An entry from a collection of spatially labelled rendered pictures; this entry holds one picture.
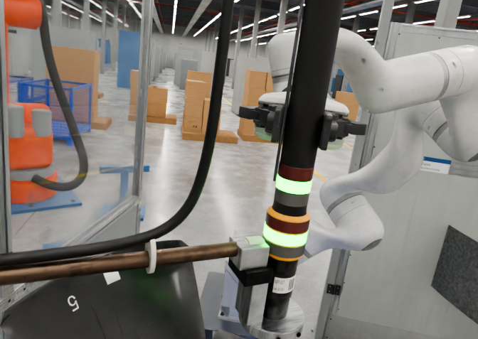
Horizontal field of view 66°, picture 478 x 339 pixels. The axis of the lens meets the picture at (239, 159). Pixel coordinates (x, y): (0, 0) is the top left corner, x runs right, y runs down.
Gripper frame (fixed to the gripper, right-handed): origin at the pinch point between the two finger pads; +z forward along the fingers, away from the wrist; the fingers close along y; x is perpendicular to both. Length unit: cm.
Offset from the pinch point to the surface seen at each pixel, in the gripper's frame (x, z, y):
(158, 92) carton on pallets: -82, -860, 343
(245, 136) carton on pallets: -150, -794, 104
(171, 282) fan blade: -22.6, -4.9, 12.6
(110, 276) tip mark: -20.7, -0.9, 18.8
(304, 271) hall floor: -162, -264, -30
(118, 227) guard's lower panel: -72, -108, 70
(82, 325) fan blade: -24.1, 3.7, 19.5
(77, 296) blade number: -21.7, 2.5, 20.9
